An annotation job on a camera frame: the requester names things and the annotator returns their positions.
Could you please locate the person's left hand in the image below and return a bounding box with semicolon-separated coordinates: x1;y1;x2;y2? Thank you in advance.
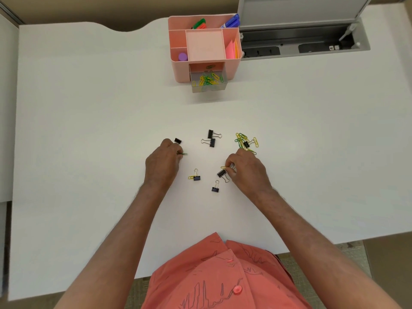
143;138;184;188

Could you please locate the person's right hand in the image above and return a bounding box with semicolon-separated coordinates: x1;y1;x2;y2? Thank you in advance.
225;148;274;200

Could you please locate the person's left forearm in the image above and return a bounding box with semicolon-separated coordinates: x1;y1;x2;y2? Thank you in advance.
54;183;171;309

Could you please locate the person's right forearm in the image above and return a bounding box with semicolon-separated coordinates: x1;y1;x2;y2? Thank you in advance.
252;186;403;309

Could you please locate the pile of coloured paper clips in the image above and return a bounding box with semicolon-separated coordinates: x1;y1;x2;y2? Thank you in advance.
234;132;259;155

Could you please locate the clear plastic drawer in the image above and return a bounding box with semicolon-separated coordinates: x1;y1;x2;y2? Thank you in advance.
189;62;228;94

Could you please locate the heap of clips inside drawer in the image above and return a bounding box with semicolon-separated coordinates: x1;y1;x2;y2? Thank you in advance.
191;71;225;87

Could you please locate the pink desk organizer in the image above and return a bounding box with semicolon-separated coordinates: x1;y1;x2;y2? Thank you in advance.
167;14;243;83

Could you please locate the black power strip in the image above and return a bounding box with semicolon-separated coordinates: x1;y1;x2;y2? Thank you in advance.
242;46;281;58

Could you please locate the coral patterned shirt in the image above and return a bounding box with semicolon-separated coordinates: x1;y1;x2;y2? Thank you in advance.
141;232;313;309

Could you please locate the blue marker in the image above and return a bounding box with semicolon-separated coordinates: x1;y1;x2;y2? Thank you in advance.
220;13;241;29

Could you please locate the grey cable tray lid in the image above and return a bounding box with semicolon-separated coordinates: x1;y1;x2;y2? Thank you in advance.
238;0;374;30

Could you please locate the grey cable tray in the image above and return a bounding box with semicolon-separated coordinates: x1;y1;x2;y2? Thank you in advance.
239;17;371;61

